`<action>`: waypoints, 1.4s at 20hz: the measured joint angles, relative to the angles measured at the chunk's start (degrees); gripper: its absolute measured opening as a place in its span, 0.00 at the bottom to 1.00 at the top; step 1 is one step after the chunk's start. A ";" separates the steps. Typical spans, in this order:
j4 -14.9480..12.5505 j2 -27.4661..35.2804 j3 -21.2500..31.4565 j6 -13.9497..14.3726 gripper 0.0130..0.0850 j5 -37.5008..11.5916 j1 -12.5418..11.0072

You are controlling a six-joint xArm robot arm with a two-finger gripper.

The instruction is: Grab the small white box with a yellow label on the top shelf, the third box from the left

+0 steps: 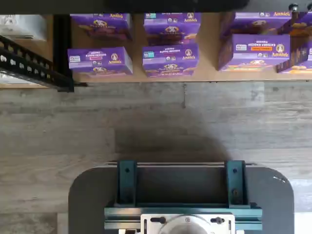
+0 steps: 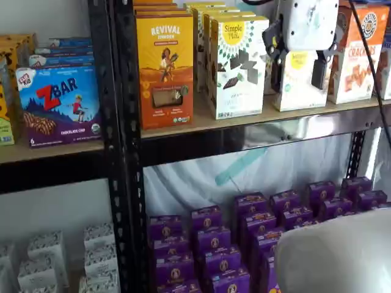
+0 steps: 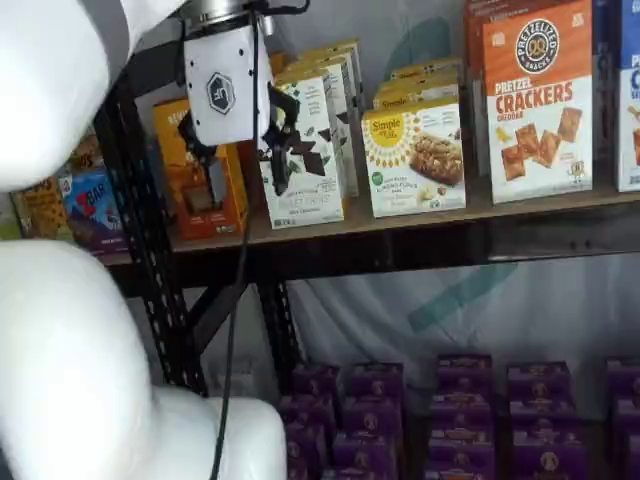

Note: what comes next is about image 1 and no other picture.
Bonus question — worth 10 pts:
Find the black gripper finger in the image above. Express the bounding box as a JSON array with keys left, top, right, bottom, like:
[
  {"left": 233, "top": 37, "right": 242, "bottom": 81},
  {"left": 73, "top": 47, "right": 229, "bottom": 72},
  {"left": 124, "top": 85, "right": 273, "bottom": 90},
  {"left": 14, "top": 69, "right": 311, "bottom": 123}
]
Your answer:
[
  {"left": 176, "top": 0, "right": 250, "bottom": 13},
  {"left": 104, "top": 0, "right": 177, "bottom": 13}
]

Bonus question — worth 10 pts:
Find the purple Annie's mac cheese box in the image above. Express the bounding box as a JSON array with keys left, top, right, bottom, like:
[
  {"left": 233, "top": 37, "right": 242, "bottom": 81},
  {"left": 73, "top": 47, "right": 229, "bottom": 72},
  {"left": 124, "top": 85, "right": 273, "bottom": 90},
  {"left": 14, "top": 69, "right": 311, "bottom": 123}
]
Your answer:
[
  {"left": 143, "top": 12, "right": 202, "bottom": 46},
  {"left": 142, "top": 43, "right": 199, "bottom": 78},
  {"left": 276, "top": 40, "right": 312, "bottom": 74},
  {"left": 217, "top": 34, "right": 292, "bottom": 72},
  {"left": 277, "top": 11, "right": 312, "bottom": 38},
  {"left": 67, "top": 46, "right": 134, "bottom": 76},
  {"left": 70, "top": 13, "right": 134, "bottom": 41},
  {"left": 220, "top": 11, "right": 292, "bottom": 35}
]

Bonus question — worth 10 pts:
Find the white patterned small box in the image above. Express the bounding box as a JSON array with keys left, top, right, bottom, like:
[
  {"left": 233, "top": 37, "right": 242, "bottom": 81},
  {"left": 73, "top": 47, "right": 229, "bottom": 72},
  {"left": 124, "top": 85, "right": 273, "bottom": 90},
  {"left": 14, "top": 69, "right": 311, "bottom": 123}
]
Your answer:
[{"left": 0, "top": 14, "right": 47, "bottom": 42}]

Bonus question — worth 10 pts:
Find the teal aluminium mounting frame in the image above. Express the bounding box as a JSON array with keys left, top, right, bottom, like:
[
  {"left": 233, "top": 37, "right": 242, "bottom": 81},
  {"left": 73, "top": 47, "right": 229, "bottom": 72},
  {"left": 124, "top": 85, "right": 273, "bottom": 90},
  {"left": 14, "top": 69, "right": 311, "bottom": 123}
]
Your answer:
[{"left": 104, "top": 160, "right": 263, "bottom": 234}]

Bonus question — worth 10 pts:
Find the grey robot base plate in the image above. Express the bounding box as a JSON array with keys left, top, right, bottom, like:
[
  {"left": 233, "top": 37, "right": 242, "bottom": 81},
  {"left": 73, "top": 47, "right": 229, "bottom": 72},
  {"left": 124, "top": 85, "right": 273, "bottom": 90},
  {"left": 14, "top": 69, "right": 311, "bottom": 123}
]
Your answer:
[{"left": 68, "top": 160, "right": 295, "bottom": 234}]

